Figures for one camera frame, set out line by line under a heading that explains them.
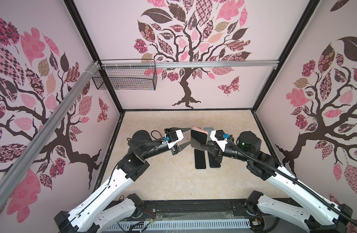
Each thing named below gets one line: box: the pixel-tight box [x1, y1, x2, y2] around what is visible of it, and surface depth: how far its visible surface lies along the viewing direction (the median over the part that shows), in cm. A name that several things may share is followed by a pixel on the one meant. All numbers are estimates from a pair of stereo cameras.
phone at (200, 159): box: [194, 148, 207, 170], surface depth 91 cm
